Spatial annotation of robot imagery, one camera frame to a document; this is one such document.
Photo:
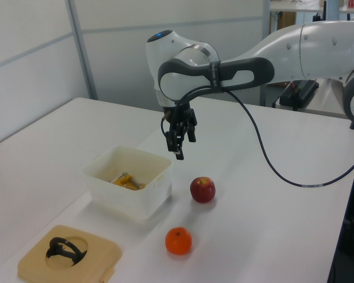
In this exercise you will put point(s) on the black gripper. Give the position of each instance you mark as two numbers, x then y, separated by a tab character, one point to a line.
181	115

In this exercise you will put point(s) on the red toy apple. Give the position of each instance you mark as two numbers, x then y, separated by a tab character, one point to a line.
202	190

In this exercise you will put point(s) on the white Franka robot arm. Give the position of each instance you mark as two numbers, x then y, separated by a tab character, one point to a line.
312	50

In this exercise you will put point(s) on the white plastic container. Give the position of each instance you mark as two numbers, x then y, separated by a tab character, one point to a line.
129	203

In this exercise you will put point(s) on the orange toy fruit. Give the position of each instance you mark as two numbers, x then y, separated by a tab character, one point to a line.
178	241

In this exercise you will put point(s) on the yellow metal tool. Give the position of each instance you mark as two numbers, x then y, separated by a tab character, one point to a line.
125	180

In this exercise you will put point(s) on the black electronic device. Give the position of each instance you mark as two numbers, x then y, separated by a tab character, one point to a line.
298	94

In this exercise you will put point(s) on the black curved plastic part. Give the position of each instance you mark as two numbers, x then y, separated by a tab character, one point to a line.
54	249

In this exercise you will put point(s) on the beige plastic lid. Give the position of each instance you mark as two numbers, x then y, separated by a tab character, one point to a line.
32	262

